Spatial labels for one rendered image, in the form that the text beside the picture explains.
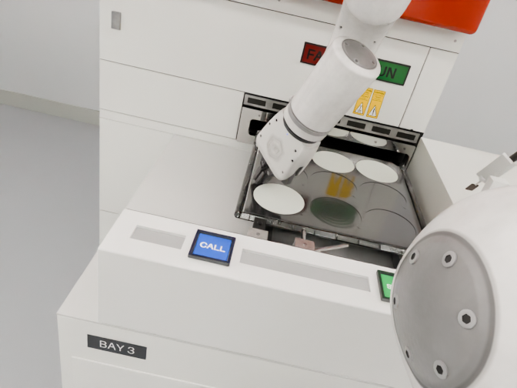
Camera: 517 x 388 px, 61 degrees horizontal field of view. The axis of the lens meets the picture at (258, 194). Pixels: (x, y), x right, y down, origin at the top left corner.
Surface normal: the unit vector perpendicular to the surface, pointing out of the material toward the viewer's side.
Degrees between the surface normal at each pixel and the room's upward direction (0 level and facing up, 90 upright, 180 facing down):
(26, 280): 0
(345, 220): 0
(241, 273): 0
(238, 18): 90
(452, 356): 85
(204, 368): 90
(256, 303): 90
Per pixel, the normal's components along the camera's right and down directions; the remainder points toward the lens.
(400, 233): 0.19, -0.82
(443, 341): -0.93, -0.07
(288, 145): -0.72, 0.24
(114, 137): -0.11, 0.52
